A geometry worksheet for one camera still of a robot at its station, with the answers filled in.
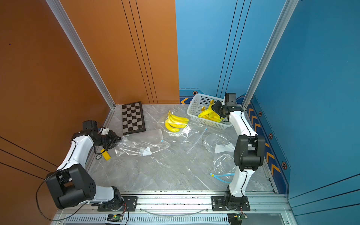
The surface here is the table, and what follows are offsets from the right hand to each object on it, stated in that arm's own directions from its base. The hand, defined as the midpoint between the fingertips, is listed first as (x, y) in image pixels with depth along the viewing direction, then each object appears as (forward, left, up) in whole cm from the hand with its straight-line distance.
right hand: (214, 107), depth 94 cm
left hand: (-21, +58, -5) cm, 62 cm away
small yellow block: (-27, +71, -16) cm, 78 cm away
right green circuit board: (-59, -8, -19) cm, 62 cm away
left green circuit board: (-60, +55, -21) cm, 84 cm away
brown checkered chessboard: (-1, +60, -14) cm, 61 cm away
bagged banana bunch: (-2, +29, -14) cm, 32 cm away
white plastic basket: (+13, +12, -15) cm, 24 cm away
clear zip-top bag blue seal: (-41, +2, -15) cm, 44 cm away
